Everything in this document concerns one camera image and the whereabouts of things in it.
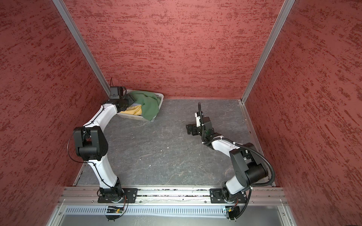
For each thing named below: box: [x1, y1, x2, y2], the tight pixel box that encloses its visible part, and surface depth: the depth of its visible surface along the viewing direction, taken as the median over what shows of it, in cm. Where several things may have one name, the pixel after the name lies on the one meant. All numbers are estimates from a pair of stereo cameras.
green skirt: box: [128, 90, 161, 122], surface depth 98 cm
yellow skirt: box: [120, 104, 142, 116], surface depth 102 cm
